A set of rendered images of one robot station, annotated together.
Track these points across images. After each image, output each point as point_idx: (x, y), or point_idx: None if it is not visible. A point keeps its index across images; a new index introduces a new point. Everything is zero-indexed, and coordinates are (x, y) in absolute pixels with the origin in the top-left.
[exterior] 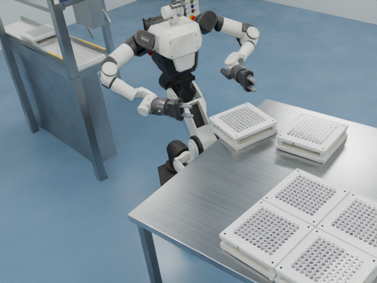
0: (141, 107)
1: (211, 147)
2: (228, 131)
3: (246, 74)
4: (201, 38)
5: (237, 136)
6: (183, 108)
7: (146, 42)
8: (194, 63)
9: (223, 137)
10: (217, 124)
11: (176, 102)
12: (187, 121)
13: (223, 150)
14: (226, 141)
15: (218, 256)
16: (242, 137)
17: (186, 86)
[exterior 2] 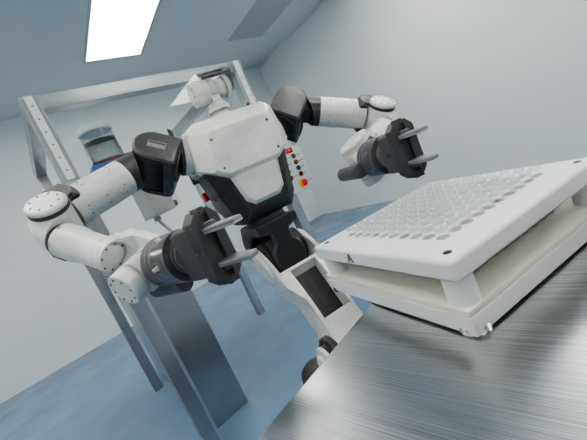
0: (112, 276)
1: (343, 351)
2: (396, 250)
3: (394, 129)
4: (284, 132)
5: (453, 250)
6: (226, 240)
7: (159, 151)
8: (283, 182)
9: (383, 297)
10: (346, 250)
11: (188, 219)
12: (303, 308)
13: (404, 354)
14: (402, 305)
15: None
16: (482, 253)
17: (282, 235)
